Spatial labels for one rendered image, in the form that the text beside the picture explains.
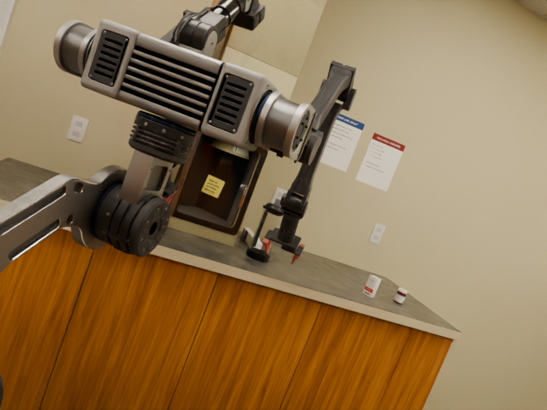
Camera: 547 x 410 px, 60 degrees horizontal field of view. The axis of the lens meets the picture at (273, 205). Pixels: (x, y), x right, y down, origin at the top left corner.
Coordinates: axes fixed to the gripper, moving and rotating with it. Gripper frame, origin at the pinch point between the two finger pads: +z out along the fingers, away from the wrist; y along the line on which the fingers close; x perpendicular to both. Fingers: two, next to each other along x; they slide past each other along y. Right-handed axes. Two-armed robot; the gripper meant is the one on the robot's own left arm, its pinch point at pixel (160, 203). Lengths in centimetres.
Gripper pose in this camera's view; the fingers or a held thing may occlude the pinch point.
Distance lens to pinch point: 185.0
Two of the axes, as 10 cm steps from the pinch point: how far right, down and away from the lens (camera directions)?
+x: -3.9, 4.9, -7.8
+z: -2.0, 7.8, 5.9
